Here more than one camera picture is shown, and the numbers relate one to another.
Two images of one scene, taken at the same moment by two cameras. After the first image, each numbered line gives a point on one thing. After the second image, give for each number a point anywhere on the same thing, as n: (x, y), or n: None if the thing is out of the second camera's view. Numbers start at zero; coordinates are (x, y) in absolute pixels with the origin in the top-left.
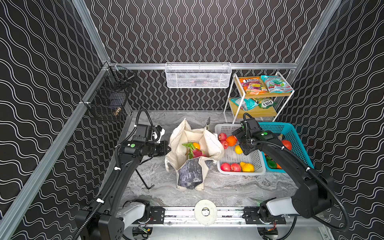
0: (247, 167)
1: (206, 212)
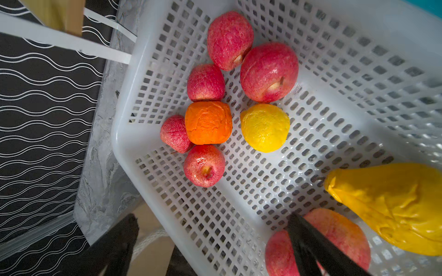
0: (403, 202)
1: None
